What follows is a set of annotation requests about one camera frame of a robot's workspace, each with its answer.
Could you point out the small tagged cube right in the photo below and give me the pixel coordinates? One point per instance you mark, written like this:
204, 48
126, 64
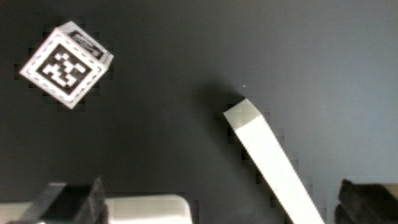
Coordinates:
67, 64

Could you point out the white U-shaped fence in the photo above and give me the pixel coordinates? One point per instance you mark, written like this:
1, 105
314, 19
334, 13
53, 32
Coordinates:
257, 139

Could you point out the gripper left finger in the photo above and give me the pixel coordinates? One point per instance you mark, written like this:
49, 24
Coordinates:
69, 204

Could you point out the white chair back frame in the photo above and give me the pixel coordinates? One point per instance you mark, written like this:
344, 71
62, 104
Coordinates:
158, 209

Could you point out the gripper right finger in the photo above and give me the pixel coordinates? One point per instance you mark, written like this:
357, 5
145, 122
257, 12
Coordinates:
367, 203

